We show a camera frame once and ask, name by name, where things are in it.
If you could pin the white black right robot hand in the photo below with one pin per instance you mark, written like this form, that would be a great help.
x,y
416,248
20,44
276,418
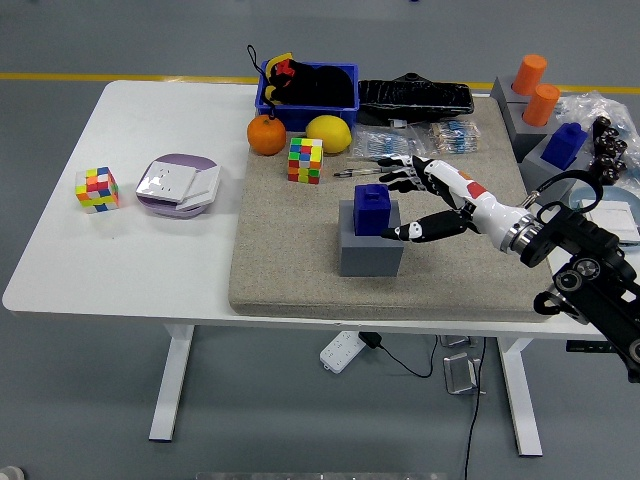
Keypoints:
x,y
487,210

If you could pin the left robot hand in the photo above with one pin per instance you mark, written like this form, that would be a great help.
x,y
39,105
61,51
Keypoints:
x,y
9,474

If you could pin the blue seal with square knob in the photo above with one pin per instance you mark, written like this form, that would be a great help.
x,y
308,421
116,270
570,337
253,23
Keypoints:
x,y
565,147
372,212

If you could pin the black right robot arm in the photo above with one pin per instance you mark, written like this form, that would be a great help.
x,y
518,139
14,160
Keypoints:
x,y
595,280

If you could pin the grey seal holder block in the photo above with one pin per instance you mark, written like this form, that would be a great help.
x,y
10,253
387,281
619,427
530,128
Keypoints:
x,y
370,257
537,167

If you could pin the clear bag of tan resistors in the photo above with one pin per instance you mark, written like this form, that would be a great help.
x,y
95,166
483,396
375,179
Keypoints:
x,y
452,137

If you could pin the grey cylinder holder block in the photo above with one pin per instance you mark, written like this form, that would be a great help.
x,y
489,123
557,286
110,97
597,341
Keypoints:
x,y
527,137
502,95

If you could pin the light blue plate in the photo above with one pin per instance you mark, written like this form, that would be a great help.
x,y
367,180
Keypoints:
x,y
582,196

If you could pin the orange cylinder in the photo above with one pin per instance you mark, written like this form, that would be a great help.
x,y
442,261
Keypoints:
x,y
530,74
541,105

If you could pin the clear bag of blue resistors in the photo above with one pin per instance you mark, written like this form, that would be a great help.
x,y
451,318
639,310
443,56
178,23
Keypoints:
x,y
382,142

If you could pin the black tray in plastic wrap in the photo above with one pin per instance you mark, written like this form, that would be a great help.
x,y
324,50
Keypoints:
x,y
415,100

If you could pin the cluster of dark round knobs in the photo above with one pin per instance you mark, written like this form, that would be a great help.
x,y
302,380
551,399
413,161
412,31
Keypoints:
x,y
607,150

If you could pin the crumpled clear plastic bag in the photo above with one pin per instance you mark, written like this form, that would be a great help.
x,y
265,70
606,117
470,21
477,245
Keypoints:
x,y
582,107

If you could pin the black table control panel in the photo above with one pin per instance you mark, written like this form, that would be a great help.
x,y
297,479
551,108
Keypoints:
x,y
585,346

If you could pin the yellow lemon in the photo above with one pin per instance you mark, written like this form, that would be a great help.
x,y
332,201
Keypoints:
x,y
328,134

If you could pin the white table leg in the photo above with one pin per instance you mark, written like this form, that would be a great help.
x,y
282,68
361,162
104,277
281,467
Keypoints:
x,y
520,395
172,385

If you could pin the white-edged colourful puzzle cube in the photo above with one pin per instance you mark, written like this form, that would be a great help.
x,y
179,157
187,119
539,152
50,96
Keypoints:
x,y
305,161

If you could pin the grey-brown mat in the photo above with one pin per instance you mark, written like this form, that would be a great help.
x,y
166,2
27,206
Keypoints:
x,y
300,250

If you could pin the white power strip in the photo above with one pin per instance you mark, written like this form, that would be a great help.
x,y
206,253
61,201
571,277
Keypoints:
x,y
341,352

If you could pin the blue plastic bin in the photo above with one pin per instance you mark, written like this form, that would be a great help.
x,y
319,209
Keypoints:
x,y
300,116

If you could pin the orange fruit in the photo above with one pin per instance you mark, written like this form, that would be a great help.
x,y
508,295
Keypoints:
x,y
266,136

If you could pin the scrambled colourful puzzle cube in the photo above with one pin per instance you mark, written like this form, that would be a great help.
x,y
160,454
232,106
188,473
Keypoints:
x,y
97,191

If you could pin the yellow floor tape line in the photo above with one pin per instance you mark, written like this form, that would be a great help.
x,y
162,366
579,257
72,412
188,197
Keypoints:
x,y
50,76

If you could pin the small metal bracket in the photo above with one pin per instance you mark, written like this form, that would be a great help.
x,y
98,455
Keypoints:
x,y
457,341

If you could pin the large metal bracket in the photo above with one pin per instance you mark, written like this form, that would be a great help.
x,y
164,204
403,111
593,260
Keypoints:
x,y
462,375

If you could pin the small white switch panel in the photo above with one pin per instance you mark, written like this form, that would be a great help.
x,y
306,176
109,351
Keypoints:
x,y
205,185

